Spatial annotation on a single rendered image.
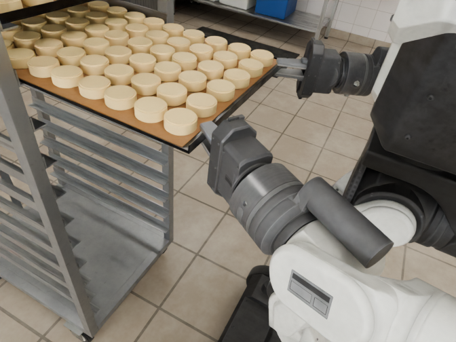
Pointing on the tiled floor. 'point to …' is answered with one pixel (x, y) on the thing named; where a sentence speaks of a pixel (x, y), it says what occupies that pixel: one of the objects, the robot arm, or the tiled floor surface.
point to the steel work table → (301, 18)
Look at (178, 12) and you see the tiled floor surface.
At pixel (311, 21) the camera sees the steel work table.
